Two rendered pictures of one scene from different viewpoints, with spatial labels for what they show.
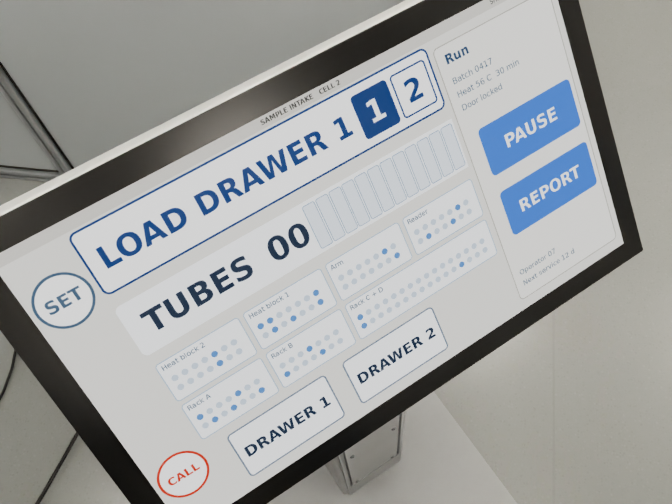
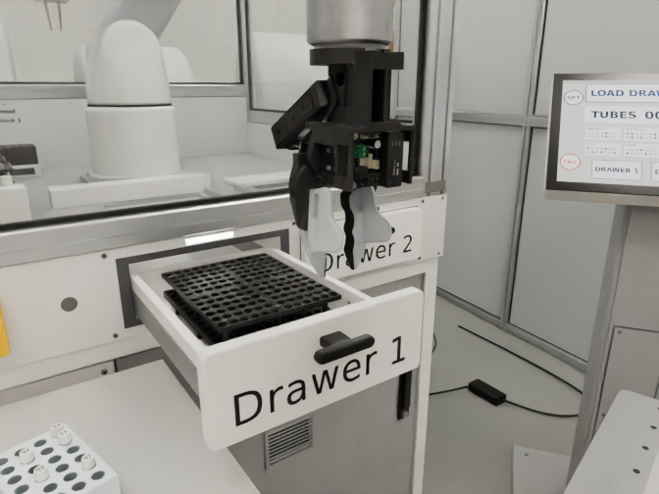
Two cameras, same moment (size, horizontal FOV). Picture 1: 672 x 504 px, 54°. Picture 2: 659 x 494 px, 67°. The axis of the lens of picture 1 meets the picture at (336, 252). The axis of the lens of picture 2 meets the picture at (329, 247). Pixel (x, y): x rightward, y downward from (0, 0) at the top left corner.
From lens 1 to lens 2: 1.11 m
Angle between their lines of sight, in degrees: 53
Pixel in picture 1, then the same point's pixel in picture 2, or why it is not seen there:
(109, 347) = (576, 114)
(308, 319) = (646, 140)
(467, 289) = not seen: outside the picture
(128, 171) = (614, 76)
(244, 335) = (620, 133)
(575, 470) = not seen: outside the picture
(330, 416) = (634, 176)
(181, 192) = (626, 87)
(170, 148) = (631, 76)
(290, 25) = not seen: outside the picture
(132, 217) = (607, 87)
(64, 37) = (559, 230)
